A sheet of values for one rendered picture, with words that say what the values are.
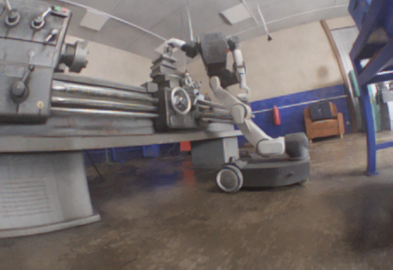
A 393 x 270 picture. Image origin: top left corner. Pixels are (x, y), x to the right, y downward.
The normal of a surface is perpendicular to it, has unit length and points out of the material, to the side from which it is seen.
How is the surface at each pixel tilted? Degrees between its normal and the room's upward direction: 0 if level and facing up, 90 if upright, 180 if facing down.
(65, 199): 90
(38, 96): 90
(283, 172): 90
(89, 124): 90
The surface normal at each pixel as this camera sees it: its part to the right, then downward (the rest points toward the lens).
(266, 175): -0.60, -0.02
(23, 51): 0.80, -0.15
